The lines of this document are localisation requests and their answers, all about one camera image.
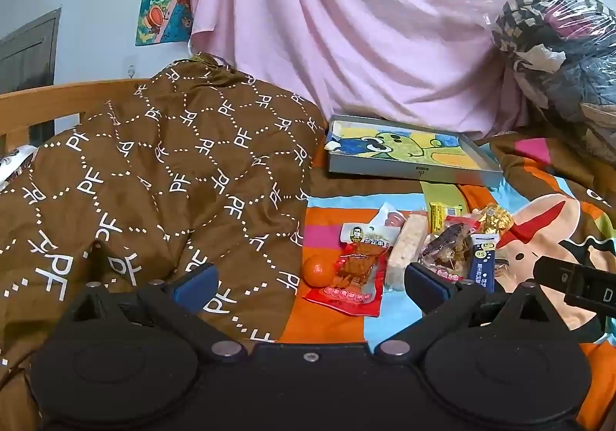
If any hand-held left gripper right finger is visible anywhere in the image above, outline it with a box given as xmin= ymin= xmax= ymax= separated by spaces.
xmin=375 ymin=262 xmax=564 ymax=359

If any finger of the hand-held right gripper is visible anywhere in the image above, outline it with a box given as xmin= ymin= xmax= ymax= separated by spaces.
xmin=532 ymin=256 xmax=585 ymax=299

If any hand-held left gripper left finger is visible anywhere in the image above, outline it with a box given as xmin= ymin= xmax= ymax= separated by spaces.
xmin=58 ymin=262 xmax=246 ymax=362

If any rice cracker bar packet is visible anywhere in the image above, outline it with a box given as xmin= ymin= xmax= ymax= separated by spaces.
xmin=385 ymin=214 xmax=429 ymax=292

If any clear quail egg packet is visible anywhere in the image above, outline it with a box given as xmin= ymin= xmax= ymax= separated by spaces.
xmin=418 ymin=215 xmax=475 ymax=285

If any red snack packet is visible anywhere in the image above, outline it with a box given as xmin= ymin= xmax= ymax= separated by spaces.
xmin=303 ymin=223 xmax=402 ymax=317

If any sausage packet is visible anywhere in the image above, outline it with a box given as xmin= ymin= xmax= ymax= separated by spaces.
xmin=368 ymin=202 xmax=417 ymax=232

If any gold foil snack packet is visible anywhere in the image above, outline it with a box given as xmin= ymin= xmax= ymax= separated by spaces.
xmin=469 ymin=203 xmax=515 ymax=236

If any orange mandarin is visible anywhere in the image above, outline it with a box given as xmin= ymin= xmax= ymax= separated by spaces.
xmin=301 ymin=254 xmax=338 ymax=288

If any grey tray with cartoon drawing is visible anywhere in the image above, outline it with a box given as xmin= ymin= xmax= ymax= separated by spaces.
xmin=325 ymin=114 xmax=504 ymax=189

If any blue stick packet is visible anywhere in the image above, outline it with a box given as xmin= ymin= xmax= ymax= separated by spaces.
xmin=469 ymin=233 xmax=499 ymax=294

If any yellow green snack packet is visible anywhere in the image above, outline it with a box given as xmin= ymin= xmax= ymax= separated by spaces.
xmin=428 ymin=201 xmax=465 ymax=234

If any colourful cartoon bedsheet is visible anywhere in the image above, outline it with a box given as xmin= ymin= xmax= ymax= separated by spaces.
xmin=279 ymin=128 xmax=616 ymax=431

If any brown patterned blanket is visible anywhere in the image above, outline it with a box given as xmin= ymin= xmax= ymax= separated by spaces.
xmin=0 ymin=53 xmax=330 ymax=431

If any plastic bag of clothes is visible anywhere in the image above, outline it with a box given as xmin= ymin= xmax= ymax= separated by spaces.
xmin=435 ymin=0 xmax=616 ymax=182

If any pink sheet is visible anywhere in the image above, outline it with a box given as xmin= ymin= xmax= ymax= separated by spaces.
xmin=183 ymin=0 xmax=616 ymax=138

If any grey door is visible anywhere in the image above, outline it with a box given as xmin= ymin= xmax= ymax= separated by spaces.
xmin=0 ymin=8 xmax=62 ymax=95

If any white printed strap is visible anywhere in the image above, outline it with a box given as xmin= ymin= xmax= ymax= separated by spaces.
xmin=0 ymin=145 xmax=38 ymax=191

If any wooden bed frame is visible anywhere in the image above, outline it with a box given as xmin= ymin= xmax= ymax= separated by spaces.
xmin=0 ymin=79 xmax=155 ymax=153

